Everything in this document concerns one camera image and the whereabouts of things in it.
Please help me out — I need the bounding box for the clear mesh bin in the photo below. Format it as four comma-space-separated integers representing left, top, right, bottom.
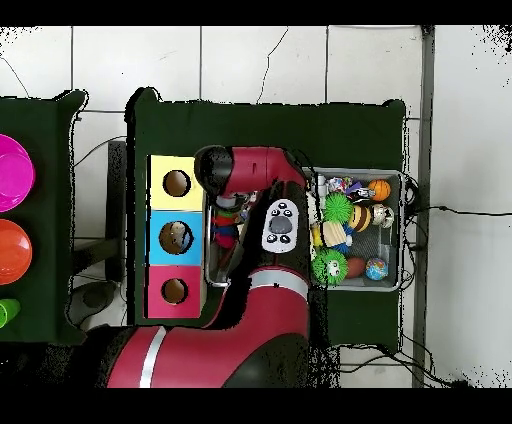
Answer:
206, 163, 406, 293

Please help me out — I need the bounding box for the orange plate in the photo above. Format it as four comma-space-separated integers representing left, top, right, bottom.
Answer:
0, 219, 34, 287

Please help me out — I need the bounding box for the green spiky ball with eyes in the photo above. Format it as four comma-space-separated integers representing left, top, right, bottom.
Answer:
311, 248, 350, 287

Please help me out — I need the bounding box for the brown toy football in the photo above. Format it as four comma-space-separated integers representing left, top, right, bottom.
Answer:
345, 257, 368, 280

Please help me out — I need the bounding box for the pink plate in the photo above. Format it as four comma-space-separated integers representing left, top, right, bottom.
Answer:
0, 134, 37, 214

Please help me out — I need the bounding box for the ridged wooden block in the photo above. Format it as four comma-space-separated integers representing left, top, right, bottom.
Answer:
311, 222, 353, 249

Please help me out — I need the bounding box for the black cable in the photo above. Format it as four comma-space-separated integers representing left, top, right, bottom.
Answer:
406, 171, 512, 219

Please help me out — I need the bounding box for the wooden box with three holes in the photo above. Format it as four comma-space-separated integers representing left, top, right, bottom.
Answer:
146, 154, 211, 320

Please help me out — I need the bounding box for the plain green spiky ball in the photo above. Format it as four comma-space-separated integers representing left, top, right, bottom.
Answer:
323, 192, 355, 224

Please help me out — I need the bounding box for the bag of coloured spiky balls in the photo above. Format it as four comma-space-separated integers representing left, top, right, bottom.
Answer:
212, 206, 241, 249

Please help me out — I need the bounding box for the small globe ball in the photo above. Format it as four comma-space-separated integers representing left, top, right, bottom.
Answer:
366, 257, 390, 281

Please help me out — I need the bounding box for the green cup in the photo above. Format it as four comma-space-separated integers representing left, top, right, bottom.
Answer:
0, 298, 21, 329

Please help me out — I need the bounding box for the wooden toy burger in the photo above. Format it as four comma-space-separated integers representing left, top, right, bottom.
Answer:
349, 203, 373, 233

